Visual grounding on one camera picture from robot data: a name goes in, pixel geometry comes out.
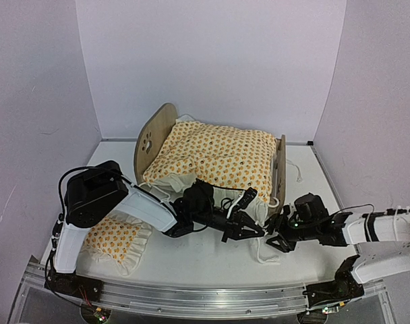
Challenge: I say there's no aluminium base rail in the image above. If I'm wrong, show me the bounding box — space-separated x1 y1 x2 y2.
7 262 396 323

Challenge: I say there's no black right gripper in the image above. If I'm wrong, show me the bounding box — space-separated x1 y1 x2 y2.
262 214 318 253

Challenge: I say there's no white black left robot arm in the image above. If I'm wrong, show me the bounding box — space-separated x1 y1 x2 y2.
45 161 265 305

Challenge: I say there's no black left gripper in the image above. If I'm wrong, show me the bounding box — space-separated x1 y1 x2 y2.
193 207 266 243

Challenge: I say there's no duck print mattress cushion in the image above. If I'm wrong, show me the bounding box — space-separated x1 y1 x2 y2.
139 114 303 266

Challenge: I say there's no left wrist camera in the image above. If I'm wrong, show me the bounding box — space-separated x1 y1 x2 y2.
227 188 258 219

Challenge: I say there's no wooden striped pet bed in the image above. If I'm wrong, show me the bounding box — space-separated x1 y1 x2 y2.
134 103 287 207

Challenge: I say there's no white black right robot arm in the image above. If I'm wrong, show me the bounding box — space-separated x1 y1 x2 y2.
265 193 410 311

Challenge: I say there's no duck print small pillow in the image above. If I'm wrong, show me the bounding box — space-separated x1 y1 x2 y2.
80 211 152 277

